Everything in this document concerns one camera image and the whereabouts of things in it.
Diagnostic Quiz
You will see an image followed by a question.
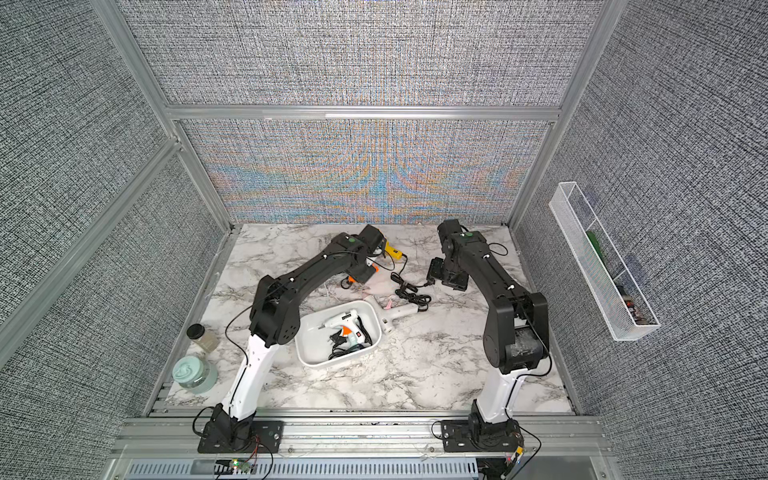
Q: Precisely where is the yellow glue gun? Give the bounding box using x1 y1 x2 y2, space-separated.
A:
383 241 433 312

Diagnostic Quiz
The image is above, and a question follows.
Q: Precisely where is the white orange glue gun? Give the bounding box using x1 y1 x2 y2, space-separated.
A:
322 309 373 347

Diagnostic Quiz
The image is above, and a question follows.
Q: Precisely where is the white plastic storage box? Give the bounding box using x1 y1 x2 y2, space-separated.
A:
296 300 383 368

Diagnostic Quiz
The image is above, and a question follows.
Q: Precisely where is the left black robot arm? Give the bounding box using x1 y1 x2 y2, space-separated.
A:
222 224 386 422

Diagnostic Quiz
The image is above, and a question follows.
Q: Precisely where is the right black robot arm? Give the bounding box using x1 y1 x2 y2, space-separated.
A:
427 219 551 448

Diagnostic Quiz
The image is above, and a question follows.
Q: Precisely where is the white pink glue gun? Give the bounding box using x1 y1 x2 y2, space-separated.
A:
371 298 419 333

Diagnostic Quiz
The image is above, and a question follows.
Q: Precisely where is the black lidded small jar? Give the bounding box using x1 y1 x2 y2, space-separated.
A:
186 323 219 354

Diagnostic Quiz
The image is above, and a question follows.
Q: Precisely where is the green lidded jar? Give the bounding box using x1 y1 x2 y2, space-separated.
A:
172 355 218 394

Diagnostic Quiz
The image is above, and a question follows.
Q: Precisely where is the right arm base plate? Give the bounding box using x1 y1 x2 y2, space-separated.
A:
440 419 525 453

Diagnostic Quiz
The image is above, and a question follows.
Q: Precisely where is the white wire wall basket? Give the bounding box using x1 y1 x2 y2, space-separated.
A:
549 181 661 341

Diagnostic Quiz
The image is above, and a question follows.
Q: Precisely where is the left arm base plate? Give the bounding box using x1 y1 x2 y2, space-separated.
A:
197 418 285 454

